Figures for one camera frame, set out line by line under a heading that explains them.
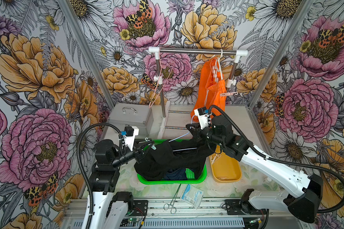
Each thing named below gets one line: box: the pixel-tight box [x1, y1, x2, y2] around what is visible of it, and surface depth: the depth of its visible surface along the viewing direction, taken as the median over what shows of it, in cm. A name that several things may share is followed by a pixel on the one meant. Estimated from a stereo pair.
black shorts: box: [134, 138, 207, 181], surface depth 76 cm
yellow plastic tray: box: [209, 144, 242, 183], surface depth 87 cm
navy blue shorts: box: [164, 167, 188, 181], surface depth 81 cm
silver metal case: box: [108, 103, 154, 137], surface depth 97 cm
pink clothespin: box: [219, 91, 239, 97], surface depth 67 cm
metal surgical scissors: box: [163, 183, 182, 215], surface depth 77 cm
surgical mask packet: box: [180, 183, 205, 210], surface depth 79 cm
